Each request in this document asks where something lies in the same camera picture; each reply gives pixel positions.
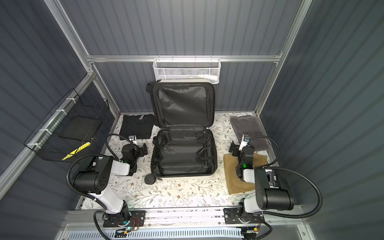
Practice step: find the black t-shirt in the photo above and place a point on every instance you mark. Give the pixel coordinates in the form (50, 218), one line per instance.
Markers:
(140, 126)

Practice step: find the yellow black striped item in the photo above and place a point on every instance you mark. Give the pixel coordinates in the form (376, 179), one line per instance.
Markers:
(77, 150)

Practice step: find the grey folded towel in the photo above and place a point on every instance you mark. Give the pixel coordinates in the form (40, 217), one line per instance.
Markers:
(249, 125)

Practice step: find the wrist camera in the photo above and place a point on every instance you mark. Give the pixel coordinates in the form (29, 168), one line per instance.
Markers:
(132, 139)
(245, 141)

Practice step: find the white wire mesh basket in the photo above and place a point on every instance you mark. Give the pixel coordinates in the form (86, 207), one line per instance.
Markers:
(176, 70)

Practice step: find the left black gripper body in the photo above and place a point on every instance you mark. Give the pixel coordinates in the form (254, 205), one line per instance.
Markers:
(139, 153)

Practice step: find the tan shorts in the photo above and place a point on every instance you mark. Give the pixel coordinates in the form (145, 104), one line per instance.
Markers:
(234, 184)

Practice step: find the white tube in basket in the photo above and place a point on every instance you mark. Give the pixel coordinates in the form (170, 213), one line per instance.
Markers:
(213, 79)

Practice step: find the white perforated vent panel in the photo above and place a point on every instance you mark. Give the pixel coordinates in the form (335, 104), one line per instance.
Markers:
(176, 234)

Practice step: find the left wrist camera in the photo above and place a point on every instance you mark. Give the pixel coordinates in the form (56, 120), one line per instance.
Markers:
(132, 139)

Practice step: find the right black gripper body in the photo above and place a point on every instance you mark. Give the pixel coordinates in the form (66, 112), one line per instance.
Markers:
(237, 153)

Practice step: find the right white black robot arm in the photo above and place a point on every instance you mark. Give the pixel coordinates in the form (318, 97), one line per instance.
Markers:
(272, 191)

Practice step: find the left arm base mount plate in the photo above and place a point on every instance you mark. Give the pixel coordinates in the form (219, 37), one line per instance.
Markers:
(133, 219)

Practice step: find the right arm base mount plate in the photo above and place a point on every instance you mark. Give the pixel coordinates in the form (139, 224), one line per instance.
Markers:
(234, 216)

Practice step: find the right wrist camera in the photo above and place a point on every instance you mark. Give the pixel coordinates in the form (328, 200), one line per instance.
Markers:
(245, 141)

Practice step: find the aluminium front rail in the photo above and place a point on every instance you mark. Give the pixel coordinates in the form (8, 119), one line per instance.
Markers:
(156, 218)

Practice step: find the black carry-on suitcase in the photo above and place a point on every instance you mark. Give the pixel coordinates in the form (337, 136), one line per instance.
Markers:
(184, 147)

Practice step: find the black wire mesh basket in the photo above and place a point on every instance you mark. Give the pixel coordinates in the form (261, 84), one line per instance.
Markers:
(83, 118)

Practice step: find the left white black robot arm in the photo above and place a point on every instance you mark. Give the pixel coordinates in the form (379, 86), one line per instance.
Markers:
(89, 176)

